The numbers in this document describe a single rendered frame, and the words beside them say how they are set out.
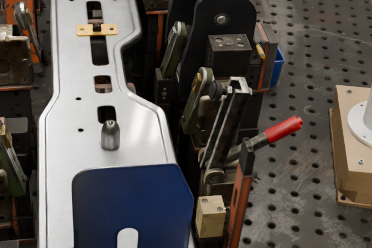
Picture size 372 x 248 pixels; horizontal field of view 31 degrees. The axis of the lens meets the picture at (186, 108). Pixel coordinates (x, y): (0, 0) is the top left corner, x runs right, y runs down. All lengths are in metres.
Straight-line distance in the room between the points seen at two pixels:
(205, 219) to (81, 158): 0.26
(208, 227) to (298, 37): 1.12
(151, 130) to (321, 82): 0.79
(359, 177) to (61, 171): 0.66
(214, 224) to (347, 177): 0.55
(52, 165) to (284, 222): 0.56
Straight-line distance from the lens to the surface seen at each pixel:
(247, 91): 0.90
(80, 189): 0.61
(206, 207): 0.94
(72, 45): 1.34
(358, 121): 1.56
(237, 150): 0.98
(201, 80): 1.10
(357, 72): 1.90
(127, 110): 1.18
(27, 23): 1.28
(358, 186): 1.47
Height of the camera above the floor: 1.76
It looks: 40 degrees down
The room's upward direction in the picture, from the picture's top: 6 degrees clockwise
